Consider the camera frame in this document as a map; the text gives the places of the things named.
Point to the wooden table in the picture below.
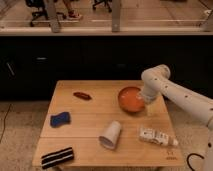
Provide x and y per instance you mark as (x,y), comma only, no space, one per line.
(90,117)

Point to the pale translucent gripper body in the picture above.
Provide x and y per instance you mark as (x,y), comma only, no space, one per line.
(149,109)

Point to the dark cabinet counter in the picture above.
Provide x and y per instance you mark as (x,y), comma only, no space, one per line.
(33,60)

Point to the orange ceramic bowl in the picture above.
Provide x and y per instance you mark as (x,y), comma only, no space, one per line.
(130,101)

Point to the person's leg with sneaker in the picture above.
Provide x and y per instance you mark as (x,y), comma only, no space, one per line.
(72,15)

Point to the white plastic bottle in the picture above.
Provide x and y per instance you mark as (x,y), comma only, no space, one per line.
(157,137)

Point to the black office chair left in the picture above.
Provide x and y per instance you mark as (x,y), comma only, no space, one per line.
(40,10)

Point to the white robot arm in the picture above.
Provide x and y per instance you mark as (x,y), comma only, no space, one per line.
(156,80)

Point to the black white striped cloth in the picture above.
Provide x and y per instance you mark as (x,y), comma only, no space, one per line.
(54,158)

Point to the blue sponge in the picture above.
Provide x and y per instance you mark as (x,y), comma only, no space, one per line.
(60,119)

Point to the white paper cup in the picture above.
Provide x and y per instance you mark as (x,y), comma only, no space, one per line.
(110,135)

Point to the dark red sausage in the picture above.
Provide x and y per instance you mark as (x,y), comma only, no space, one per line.
(82,95)

